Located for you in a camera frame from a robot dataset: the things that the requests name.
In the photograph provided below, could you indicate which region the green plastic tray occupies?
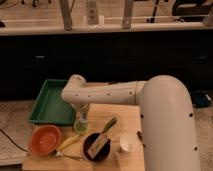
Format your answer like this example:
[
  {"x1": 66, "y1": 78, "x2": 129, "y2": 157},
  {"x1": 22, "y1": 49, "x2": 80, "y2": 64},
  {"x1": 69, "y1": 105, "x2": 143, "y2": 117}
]
[{"x1": 29, "y1": 79, "x2": 76, "y2": 126}]

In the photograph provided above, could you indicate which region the black cable left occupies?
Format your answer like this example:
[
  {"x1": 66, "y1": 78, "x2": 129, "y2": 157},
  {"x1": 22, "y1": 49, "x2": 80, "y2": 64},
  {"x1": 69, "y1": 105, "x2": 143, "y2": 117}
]
[{"x1": 0, "y1": 128, "x2": 29, "y2": 153}]

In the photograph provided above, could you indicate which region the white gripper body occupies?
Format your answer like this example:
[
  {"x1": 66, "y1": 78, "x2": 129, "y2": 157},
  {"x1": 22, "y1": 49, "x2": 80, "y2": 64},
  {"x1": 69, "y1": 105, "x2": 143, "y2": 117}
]
[{"x1": 71, "y1": 103, "x2": 90, "y2": 119}]

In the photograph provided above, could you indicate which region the red bowl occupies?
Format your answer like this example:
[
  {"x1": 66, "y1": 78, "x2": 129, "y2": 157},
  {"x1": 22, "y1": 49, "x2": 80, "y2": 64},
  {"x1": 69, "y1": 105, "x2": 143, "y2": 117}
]
[{"x1": 28, "y1": 125, "x2": 62, "y2": 156}]

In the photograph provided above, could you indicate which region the green cup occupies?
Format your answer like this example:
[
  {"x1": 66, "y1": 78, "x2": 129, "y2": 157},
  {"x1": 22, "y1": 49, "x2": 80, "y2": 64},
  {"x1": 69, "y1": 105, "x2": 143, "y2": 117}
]
[{"x1": 73, "y1": 119, "x2": 88, "y2": 135}]

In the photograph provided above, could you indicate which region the metal fork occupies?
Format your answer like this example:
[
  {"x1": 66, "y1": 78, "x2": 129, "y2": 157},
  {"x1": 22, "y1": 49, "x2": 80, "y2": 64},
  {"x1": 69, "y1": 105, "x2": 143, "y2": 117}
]
[{"x1": 54, "y1": 150, "x2": 85, "y2": 162}]

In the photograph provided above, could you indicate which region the blue black foot pedal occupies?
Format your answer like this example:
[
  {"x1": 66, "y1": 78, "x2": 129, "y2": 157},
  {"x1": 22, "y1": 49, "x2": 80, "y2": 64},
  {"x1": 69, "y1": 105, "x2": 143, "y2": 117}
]
[{"x1": 191, "y1": 92, "x2": 211, "y2": 108}]

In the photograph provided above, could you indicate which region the yellow banana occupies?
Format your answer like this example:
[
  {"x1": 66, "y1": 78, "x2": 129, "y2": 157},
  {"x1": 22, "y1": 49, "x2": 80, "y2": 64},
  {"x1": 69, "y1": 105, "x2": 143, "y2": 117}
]
[{"x1": 56, "y1": 134, "x2": 81, "y2": 151}]

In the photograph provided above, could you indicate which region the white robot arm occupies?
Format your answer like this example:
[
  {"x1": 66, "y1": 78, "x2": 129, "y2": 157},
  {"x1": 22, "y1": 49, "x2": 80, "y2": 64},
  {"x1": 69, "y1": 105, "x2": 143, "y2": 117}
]
[{"x1": 61, "y1": 75, "x2": 201, "y2": 171}]

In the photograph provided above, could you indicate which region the black plate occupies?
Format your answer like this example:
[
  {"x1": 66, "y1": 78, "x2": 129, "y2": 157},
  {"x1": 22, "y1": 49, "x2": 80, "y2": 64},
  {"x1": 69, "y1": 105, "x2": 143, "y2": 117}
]
[{"x1": 83, "y1": 133, "x2": 111, "y2": 162}]

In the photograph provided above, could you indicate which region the wooden board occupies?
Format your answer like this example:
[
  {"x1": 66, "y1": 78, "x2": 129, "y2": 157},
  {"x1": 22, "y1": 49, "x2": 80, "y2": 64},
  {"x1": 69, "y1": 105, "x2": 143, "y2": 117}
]
[{"x1": 21, "y1": 81, "x2": 147, "y2": 171}]

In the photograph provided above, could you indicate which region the white paper cup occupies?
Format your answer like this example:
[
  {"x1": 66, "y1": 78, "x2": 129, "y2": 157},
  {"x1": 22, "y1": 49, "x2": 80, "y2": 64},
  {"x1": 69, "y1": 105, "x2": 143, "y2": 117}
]
[{"x1": 119, "y1": 133, "x2": 135, "y2": 153}]

